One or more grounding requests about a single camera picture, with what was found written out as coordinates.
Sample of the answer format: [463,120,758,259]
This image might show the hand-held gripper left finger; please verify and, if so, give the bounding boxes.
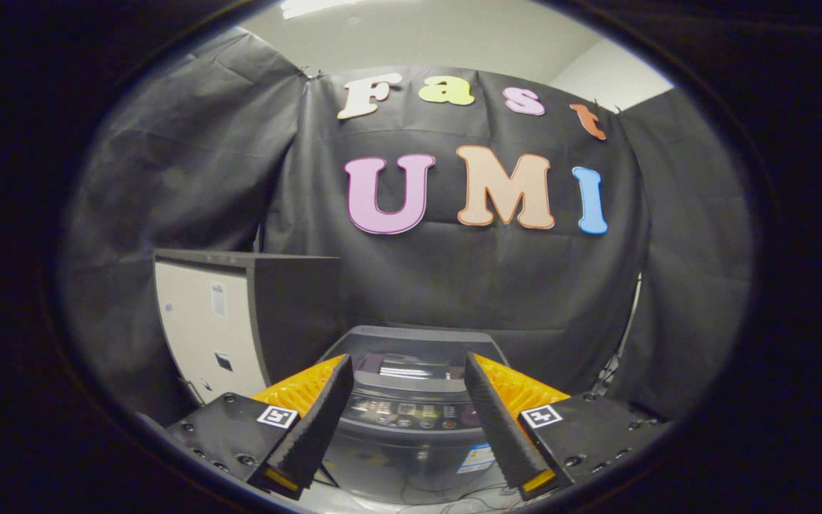
[167,353,355,500]

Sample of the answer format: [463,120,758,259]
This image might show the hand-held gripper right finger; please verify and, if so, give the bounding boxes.
[464,351,670,500]

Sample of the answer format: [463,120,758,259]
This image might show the grey washing machine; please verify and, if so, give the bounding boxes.
[315,325,520,505]

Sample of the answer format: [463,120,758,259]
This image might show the black backdrop cloth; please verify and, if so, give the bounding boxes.
[61,29,754,430]

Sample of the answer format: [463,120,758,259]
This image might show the white cabinet with black top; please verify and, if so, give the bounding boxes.
[153,248,344,409]

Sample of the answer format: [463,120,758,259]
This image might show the black hanging cable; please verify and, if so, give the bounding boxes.
[588,275,644,398]

